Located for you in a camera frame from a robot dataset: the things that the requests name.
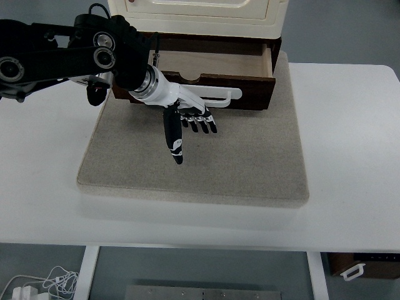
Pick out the white table leg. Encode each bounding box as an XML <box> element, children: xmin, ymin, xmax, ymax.
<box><xmin>306</xmin><ymin>251</ymin><xmax>329</xmax><ymax>300</ymax></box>
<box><xmin>73</xmin><ymin>246</ymin><xmax>101</xmax><ymax>300</ymax></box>

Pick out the brown wooden box white handle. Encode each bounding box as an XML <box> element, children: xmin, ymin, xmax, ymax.
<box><xmin>326</xmin><ymin>252</ymin><xmax>400</xmax><ymax>281</ymax></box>

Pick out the white cable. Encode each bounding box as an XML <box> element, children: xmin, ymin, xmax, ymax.
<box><xmin>0</xmin><ymin>265</ymin><xmax>79</xmax><ymax>300</ymax></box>

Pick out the dark wood drawer white handle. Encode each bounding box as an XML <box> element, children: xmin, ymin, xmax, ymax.
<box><xmin>112</xmin><ymin>43</ymin><xmax>276</xmax><ymax>112</ymax></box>

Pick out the grey metal plate with screws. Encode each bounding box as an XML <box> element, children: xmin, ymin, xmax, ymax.
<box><xmin>124</xmin><ymin>284</ymin><xmax>284</xmax><ymax>300</ymax></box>

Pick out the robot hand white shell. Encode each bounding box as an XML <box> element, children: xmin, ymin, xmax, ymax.
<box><xmin>144</xmin><ymin>69</ymin><xmax>218</xmax><ymax>166</ymax></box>

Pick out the grey felt mat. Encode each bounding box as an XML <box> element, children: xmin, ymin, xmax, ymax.
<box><xmin>76</xmin><ymin>51</ymin><xmax>310</xmax><ymax>209</ymax></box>

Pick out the white power adapter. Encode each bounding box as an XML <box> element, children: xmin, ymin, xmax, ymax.
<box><xmin>12</xmin><ymin>284</ymin><xmax>40</xmax><ymax>300</ymax></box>

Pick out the black control panel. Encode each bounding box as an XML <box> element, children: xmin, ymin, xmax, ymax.
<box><xmin>353</xmin><ymin>252</ymin><xmax>400</xmax><ymax>263</ymax></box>

